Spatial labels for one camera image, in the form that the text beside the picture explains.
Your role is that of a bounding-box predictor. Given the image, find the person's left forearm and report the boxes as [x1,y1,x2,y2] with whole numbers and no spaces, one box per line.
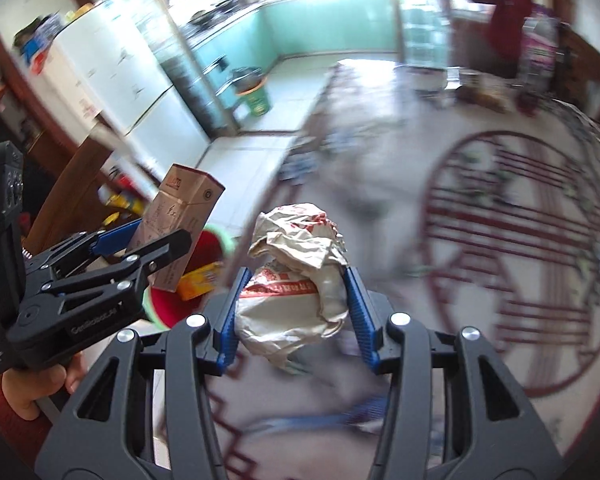
[0,392,53,466]

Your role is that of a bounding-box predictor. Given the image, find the foil wrapper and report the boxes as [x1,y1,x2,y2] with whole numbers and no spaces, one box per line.
[235,203,351,368]

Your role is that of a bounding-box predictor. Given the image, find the person's left hand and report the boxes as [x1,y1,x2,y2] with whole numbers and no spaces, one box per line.
[0,350,89,421]

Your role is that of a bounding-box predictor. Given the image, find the green plastic waste bin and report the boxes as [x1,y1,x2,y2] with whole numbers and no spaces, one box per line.
[227,66,272,117]

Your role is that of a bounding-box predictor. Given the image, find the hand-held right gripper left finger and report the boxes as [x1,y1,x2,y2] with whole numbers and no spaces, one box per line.
[34,266,253,480]

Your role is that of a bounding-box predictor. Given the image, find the light brown cigarette box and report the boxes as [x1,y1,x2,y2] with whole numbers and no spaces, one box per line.
[130,163,226,292]

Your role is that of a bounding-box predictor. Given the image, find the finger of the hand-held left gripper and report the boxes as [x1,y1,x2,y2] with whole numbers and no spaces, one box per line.
[41,229,193,319]
[26,217,144,274]

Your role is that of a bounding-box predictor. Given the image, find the red bin with green rim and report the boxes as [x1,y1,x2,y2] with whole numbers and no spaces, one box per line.
[142,227,236,331]

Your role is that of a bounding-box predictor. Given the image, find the dark red hanging garment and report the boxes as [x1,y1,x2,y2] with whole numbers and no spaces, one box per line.
[487,0,536,78]

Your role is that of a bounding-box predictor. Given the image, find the teal kitchen base cabinets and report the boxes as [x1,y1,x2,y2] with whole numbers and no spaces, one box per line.
[187,0,398,126]

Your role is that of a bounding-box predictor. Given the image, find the blue face mask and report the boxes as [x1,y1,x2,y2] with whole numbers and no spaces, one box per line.
[240,394,387,436]

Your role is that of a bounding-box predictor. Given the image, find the blue plastic drawer box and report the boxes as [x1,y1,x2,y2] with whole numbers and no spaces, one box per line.
[12,12,63,68]

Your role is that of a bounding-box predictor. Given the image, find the clear plastic storage cabinet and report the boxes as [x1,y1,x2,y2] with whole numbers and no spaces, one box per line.
[400,0,448,68]

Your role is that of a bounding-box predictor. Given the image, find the dark wooden chair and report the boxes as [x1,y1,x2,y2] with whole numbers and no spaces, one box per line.
[555,15,600,121]

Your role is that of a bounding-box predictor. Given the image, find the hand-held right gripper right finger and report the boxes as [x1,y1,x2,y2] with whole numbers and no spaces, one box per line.
[342,266,566,480]

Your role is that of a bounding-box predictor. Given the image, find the white refrigerator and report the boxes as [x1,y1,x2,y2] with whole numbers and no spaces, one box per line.
[55,0,213,171]

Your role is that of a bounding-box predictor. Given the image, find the dark brown snack packet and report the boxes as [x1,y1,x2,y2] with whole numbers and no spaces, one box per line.
[455,72,513,113]

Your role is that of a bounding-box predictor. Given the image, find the purple-label soda bottle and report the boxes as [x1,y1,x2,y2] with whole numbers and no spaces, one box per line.
[522,5,561,101]

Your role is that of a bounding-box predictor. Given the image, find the carved wooden chair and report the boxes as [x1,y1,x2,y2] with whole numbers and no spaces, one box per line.
[27,122,156,261]

